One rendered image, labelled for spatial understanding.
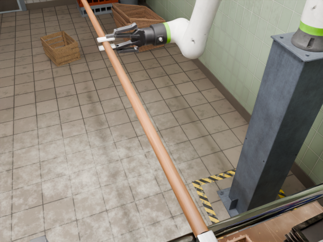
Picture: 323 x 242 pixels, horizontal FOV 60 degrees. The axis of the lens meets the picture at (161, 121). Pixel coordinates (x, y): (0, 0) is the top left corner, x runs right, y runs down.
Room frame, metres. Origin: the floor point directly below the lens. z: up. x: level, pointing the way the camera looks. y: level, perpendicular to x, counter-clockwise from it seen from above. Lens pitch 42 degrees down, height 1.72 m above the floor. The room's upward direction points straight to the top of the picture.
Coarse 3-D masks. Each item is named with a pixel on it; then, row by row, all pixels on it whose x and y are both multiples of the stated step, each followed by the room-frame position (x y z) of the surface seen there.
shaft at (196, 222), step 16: (96, 32) 1.23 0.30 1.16; (112, 64) 0.91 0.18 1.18; (128, 80) 0.79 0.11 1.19; (128, 96) 0.71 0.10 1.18; (144, 112) 0.62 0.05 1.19; (144, 128) 0.56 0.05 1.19; (160, 144) 0.49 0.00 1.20; (160, 160) 0.44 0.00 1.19; (176, 176) 0.39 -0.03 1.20; (176, 192) 0.35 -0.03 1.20; (192, 208) 0.30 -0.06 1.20; (192, 224) 0.27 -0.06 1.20
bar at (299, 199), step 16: (304, 192) 0.36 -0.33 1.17; (320, 192) 0.36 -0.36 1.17; (256, 208) 0.32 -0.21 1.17; (272, 208) 0.32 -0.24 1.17; (288, 208) 0.33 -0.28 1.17; (224, 224) 0.28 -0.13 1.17; (240, 224) 0.29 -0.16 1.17; (32, 240) 0.35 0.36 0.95; (176, 240) 0.25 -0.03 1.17; (192, 240) 0.25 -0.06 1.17
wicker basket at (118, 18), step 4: (112, 8) 3.60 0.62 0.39; (112, 12) 3.60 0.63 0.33; (116, 12) 3.43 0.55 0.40; (128, 12) 3.70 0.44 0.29; (144, 12) 3.80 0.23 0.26; (116, 16) 3.48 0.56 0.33; (120, 16) 3.31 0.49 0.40; (148, 16) 3.70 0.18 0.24; (120, 20) 3.36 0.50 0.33; (128, 24) 3.12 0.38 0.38; (148, 24) 3.24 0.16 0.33
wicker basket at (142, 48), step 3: (114, 18) 3.56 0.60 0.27; (117, 21) 3.47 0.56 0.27; (117, 24) 3.54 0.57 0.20; (120, 24) 3.37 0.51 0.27; (117, 27) 3.61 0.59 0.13; (126, 39) 3.36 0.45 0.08; (129, 39) 3.20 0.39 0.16; (150, 45) 3.25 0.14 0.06; (159, 45) 3.34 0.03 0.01; (162, 45) 3.33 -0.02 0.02; (141, 48) 3.19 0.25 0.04; (144, 48) 3.21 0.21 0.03; (147, 48) 3.23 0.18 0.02; (150, 48) 3.25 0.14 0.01
